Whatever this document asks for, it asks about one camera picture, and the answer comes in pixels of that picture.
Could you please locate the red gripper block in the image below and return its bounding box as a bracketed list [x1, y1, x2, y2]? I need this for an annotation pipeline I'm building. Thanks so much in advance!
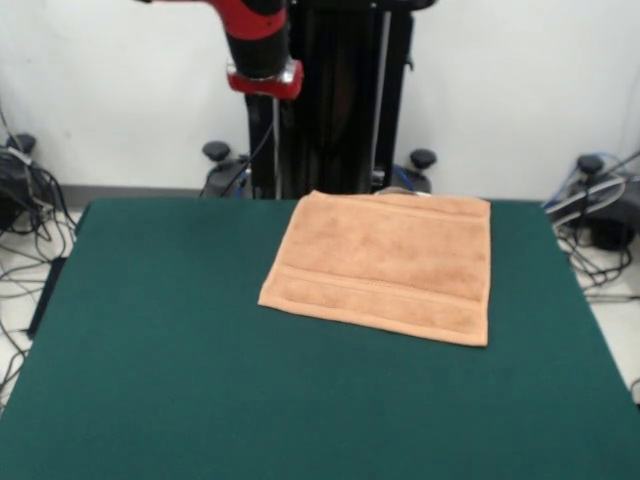
[226, 59, 306, 126]

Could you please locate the tangle of black cables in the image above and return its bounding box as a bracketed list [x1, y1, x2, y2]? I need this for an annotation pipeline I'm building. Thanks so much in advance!
[0, 94, 76, 401]

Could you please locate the black stand leg with knob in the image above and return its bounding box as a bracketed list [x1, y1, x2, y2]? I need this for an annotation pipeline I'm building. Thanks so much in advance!
[547, 153, 640, 251]
[0, 132, 39, 231]

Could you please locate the blue cable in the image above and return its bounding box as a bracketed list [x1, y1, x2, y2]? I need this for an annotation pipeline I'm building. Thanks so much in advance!
[392, 167, 419, 196]

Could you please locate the dark green tablecloth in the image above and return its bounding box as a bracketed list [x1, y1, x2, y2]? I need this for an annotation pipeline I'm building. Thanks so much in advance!
[0, 198, 640, 480]

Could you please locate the tan terry towel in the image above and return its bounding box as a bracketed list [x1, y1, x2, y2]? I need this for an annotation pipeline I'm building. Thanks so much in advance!
[257, 189, 492, 347]

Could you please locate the black pedestal cable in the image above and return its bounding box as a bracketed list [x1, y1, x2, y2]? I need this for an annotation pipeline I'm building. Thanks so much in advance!
[219, 122, 276, 199]

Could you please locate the tangle of grey blue cables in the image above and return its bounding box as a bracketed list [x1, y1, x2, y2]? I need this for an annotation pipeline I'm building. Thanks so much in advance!
[542, 149, 640, 301]

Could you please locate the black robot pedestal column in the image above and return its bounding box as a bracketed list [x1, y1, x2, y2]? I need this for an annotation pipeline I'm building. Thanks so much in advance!
[242, 0, 417, 200]

